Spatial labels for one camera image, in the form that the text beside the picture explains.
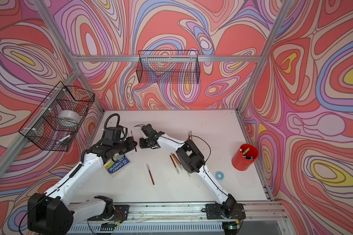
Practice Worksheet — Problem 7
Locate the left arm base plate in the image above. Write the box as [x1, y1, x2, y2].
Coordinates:
[88, 204, 129, 222]

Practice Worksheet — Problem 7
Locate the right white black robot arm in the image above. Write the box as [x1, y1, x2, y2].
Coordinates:
[139, 124, 244, 218]

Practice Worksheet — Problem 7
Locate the blue tape roll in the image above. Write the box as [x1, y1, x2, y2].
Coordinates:
[215, 171, 225, 181]

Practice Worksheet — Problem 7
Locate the black wire basket back wall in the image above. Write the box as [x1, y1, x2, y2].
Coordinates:
[136, 50, 201, 84]

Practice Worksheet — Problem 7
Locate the grey duct tape roll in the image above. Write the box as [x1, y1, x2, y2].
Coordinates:
[57, 110, 81, 128]

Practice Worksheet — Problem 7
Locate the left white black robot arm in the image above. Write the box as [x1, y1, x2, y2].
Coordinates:
[25, 137, 137, 235]

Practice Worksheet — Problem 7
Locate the black wire basket wall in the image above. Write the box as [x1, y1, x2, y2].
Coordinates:
[19, 82, 95, 152]
[136, 50, 201, 84]

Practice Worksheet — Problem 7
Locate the black wire basket left wall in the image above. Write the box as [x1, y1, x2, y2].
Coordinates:
[19, 82, 95, 152]

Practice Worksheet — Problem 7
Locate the red plastic cup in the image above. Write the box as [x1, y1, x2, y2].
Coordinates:
[231, 144, 258, 171]

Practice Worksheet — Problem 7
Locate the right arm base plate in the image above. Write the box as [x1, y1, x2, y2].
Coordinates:
[201, 203, 246, 221]

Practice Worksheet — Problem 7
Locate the small object in left basket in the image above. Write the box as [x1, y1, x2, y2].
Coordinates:
[56, 135, 71, 146]

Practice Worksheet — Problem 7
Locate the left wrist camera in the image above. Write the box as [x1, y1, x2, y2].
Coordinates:
[103, 125, 127, 143]

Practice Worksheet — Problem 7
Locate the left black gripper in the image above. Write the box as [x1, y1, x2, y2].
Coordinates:
[112, 136, 138, 155]

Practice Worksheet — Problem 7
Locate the blue treehouse paperback book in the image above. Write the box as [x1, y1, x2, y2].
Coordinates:
[104, 154, 131, 177]

